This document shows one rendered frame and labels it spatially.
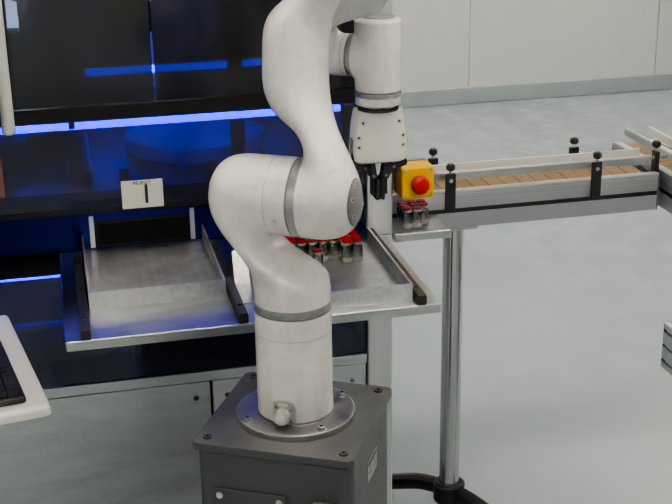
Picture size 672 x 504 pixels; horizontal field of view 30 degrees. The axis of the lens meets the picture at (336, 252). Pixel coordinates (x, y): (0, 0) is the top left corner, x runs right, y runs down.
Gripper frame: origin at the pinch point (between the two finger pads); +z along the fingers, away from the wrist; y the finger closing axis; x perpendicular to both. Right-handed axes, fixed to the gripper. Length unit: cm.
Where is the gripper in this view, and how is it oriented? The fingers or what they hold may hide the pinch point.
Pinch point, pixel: (378, 187)
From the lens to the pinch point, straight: 232.3
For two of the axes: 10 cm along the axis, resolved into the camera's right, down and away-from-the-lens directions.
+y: -9.7, 0.9, -2.1
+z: 0.2, 9.4, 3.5
